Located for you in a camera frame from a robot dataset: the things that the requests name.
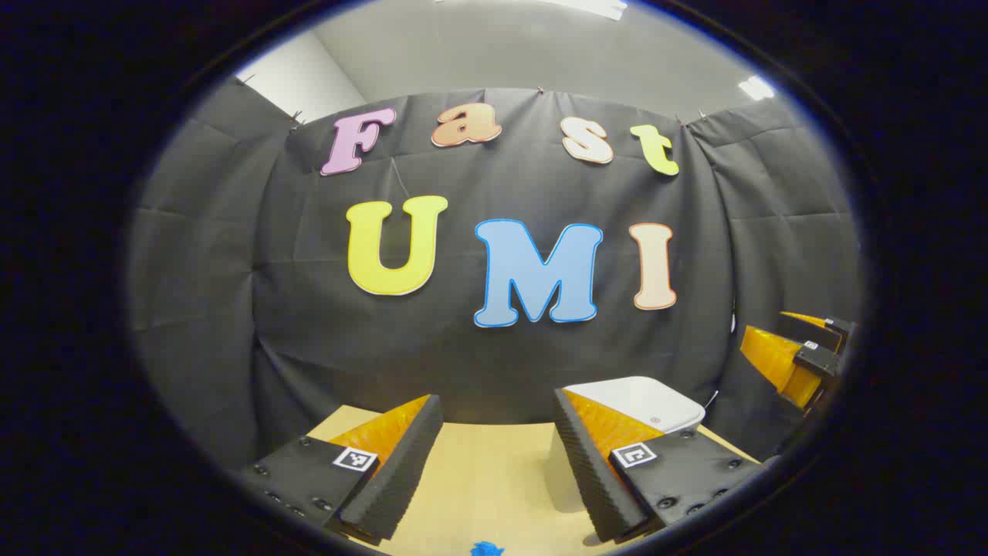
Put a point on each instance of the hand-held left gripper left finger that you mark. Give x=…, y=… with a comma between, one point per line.
x=401, y=471

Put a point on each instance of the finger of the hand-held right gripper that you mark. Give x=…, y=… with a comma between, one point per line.
x=772, y=359
x=826, y=328

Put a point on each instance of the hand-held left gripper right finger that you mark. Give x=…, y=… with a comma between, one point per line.
x=590, y=471

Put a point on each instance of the white desktop garbage bin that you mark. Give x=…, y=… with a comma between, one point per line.
x=641, y=401

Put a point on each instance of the blue paper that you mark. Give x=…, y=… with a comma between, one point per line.
x=486, y=550

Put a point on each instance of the wooden desktop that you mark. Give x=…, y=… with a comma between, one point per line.
x=494, y=479

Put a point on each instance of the black backdrop cloth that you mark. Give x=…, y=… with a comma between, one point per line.
x=309, y=324

